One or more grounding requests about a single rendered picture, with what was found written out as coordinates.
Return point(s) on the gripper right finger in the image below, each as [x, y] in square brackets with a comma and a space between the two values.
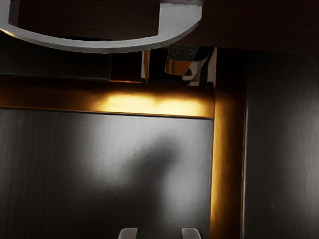
[190, 234]

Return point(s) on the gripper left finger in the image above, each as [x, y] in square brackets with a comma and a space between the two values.
[127, 234]

